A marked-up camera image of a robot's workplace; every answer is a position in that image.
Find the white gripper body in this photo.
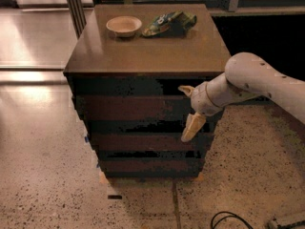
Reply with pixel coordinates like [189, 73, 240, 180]
[191, 82, 222, 116]

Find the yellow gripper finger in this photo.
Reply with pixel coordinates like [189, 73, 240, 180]
[181, 113, 206, 142]
[178, 85, 194, 97]

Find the brown drawer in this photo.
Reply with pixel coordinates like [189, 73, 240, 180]
[99, 158, 204, 173]
[90, 133, 214, 151]
[74, 95, 192, 121]

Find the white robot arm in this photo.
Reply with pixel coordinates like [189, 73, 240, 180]
[178, 52, 305, 142]

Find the brown wooden drawer cabinet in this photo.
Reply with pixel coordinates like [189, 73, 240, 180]
[64, 5, 230, 177]

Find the green chip bag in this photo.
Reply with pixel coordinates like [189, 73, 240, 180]
[142, 11, 197, 38]

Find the white ceramic bowl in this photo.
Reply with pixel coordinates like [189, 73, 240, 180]
[106, 16, 142, 38]

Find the grey power strip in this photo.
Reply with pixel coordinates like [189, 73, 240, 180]
[266, 211, 305, 229]

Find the black floor cable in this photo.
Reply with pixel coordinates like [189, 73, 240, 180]
[211, 211, 254, 229]

